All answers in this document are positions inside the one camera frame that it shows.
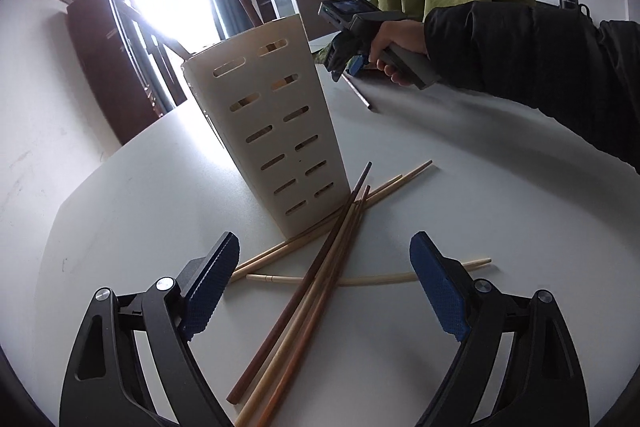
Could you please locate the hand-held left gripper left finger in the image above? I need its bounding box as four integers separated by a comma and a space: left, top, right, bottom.
59, 231, 240, 427

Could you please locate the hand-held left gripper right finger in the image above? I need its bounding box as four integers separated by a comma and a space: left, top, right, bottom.
409, 231, 586, 427

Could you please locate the pile of wooden chopsticks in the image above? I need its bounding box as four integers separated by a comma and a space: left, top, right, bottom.
226, 159, 493, 427

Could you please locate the cream slotted utensil holder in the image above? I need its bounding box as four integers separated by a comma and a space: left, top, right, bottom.
181, 13, 351, 239

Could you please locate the person's right forearm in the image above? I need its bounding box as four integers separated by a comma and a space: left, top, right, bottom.
422, 1, 640, 168

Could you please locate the person's right hand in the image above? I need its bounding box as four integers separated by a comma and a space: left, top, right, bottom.
369, 20, 431, 88

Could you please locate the dark wooden wardrobe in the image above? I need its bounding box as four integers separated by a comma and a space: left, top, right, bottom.
65, 0, 176, 145

